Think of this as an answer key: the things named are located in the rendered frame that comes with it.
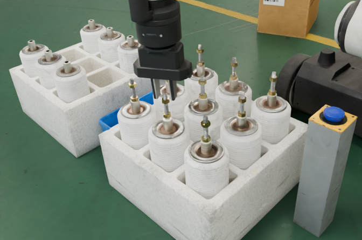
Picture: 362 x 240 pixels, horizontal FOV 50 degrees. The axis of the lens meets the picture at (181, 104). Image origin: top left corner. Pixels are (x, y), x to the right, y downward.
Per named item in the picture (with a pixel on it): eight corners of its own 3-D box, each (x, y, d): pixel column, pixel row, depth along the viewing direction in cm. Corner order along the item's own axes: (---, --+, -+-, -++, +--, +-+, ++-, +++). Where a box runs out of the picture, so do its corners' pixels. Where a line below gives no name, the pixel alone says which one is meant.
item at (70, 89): (85, 108, 131) (74, 60, 121) (101, 119, 125) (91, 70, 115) (60, 120, 125) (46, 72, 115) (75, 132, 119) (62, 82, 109)
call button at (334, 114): (328, 111, 80) (329, 103, 79) (346, 118, 78) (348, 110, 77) (318, 120, 78) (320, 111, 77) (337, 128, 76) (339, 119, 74)
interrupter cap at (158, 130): (162, 144, 84) (162, 142, 84) (146, 128, 89) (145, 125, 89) (191, 131, 87) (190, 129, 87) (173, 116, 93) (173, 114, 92)
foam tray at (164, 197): (201, 123, 132) (200, 77, 122) (304, 177, 108) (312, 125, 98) (109, 184, 110) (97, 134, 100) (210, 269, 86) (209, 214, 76)
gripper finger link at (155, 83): (161, 93, 85) (158, 68, 82) (156, 101, 83) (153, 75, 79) (154, 92, 86) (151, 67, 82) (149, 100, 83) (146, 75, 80)
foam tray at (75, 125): (108, 73, 166) (101, 34, 156) (169, 106, 141) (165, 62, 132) (22, 111, 144) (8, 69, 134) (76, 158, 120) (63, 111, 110)
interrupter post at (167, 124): (166, 134, 87) (165, 122, 85) (161, 129, 89) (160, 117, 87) (175, 130, 88) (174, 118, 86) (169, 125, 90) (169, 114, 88)
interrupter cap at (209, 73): (182, 77, 109) (182, 75, 108) (197, 66, 113) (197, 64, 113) (203, 84, 104) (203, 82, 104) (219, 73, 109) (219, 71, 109)
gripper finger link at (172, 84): (169, 102, 82) (167, 76, 78) (174, 94, 84) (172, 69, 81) (176, 103, 81) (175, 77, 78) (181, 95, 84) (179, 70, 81)
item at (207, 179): (213, 233, 85) (212, 173, 75) (179, 213, 90) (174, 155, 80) (236, 206, 91) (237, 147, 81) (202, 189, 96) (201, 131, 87)
